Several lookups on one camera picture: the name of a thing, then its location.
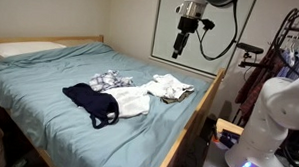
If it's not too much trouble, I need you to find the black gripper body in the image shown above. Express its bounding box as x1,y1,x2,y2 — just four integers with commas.
174,15,200,47

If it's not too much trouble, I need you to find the dark blue vest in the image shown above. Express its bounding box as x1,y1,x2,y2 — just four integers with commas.
61,82,121,130

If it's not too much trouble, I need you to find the white crumpled garment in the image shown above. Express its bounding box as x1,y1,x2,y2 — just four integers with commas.
142,72,196,101

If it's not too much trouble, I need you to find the khaki folded garment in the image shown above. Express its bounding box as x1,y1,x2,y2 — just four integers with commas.
160,89,194,106

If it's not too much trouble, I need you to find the blue white plaid shirt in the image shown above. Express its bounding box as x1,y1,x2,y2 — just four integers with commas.
88,68,136,94

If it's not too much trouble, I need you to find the dark red hanging garment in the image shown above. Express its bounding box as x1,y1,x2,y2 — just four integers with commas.
234,46,286,128

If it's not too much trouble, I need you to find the small wooden side table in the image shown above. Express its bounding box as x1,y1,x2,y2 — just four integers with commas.
215,118,246,137

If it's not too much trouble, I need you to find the dark blue box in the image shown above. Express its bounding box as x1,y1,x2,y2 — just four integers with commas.
218,129,241,150

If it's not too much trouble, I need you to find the blue hanging shirt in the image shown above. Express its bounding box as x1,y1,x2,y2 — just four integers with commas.
277,47,299,82

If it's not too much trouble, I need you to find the light blue duvet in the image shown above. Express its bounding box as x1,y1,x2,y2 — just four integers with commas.
0,37,214,167

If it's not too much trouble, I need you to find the white pillow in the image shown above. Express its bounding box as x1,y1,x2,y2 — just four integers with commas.
0,39,68,62

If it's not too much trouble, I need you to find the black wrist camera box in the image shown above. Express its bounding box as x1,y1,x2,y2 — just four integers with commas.
200,18,217,32

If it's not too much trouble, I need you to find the white framed wall panel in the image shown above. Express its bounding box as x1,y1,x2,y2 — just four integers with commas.
149,0,258,78

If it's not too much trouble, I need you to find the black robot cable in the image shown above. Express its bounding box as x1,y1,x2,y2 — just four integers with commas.
193,0,240,63

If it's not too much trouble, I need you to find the black camera on stand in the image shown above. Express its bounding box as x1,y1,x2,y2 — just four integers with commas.
235,42,270,71

